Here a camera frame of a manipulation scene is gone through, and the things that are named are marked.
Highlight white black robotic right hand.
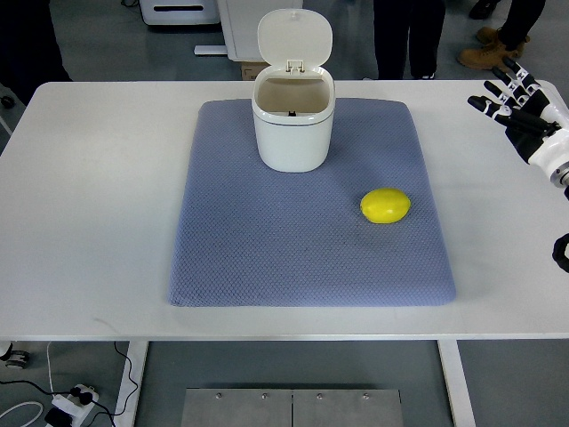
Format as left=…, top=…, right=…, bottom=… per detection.
left=468, top=57, right=568, bottom=189

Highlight yellow lemon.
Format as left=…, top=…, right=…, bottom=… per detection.
left=360, top=188, right=412, bottom=224

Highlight white trash bin open lid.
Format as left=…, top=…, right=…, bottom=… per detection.
left=252, top=9, right=336, bottom=173

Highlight tan work boot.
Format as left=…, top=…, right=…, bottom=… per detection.
left=457, top=27, right=530, bottom=70

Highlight person legs right background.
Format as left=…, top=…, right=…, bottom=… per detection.
left=476, top=0, right=546, bottom=51

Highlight person dark trousers legs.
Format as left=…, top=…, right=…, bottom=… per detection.
left=373, top=0, right=446, bottom=80

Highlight blue quilted mat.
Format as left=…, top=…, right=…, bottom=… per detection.
left=168, top=98, right=456, bottom=307

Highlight white table right leg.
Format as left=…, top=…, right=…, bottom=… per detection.
left=437, top=339, right=476, bottom=427

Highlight white table leg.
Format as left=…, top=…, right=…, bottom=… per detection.
left=114, top=341, right=149, bottom=427
left=437, top=339, right=476, bottom=427

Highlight cardboard box behind bin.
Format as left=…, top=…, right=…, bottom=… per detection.
left=240, top=61, right=268, bottom=81

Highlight white cabinet background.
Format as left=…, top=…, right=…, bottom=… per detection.
left=194, top=0, right=303, bottom=62

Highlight white appliance with slot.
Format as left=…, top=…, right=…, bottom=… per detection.
left=140, top=0, right=220, bottom=26

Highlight white table left leg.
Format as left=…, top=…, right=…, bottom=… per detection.
left=114, top=341, right=149, bottom=427

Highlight dark figure upper left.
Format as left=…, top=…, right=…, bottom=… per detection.
left=1, top=0, right=71, bottom=105

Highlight white power strip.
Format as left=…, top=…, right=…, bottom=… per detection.
left=52, top=384, right=99, bottom=426

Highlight grey metal base plate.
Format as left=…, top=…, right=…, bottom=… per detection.
left=181, top=388, right=404, bottom=426

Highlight black power cable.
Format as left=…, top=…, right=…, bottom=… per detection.
left=0, top=341, right=140, bottom=427

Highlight white cable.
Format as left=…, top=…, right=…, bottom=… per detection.
left=0, top=401, right=44, bottom=427

